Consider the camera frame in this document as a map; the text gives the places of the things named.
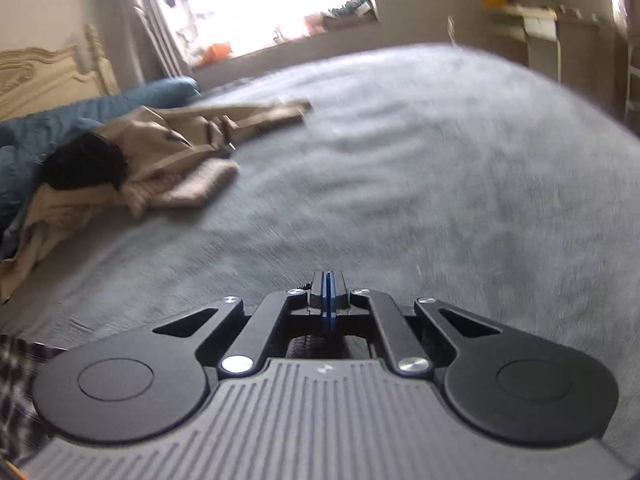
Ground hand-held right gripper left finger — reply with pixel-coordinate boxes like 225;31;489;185
152;271;327;377

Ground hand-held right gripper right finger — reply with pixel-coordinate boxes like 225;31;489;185
329;271;502;377

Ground dark plaid shirt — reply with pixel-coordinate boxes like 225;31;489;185
0;334;347;467

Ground pinkish knitted sweater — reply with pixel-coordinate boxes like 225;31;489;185
122;159;241;218

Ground grey fleece bed blanket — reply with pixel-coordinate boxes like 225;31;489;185
0;42;640;451

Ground orange item on windowsill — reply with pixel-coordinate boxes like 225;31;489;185
197;42;233;66

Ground blue duvet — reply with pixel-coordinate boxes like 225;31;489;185
0;76;203;241

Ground grey curtain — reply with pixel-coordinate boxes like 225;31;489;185
122;0;193;81

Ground dark shoes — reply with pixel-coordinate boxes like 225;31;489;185
320;0;376;23

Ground cream carved headboard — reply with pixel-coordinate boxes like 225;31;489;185
0;24;121;122

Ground white desk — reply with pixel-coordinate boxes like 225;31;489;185
485;2;626;111

